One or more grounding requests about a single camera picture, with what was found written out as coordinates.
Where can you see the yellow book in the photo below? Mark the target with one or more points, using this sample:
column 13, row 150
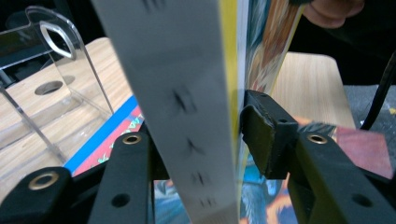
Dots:
column 180, row 77

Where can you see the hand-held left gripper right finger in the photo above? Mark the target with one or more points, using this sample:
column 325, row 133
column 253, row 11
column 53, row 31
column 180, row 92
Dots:
column 323, row 186

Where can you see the red illustrated book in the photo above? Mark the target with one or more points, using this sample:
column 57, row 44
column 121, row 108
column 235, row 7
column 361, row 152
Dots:
column 364, row 152

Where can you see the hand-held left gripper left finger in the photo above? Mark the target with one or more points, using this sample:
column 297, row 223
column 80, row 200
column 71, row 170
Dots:
column 124, row 186

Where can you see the clear acrylic book rack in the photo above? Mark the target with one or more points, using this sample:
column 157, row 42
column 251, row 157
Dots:
column 46, row 102

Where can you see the blue book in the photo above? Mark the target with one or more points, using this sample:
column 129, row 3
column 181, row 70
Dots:
column 102, row 133

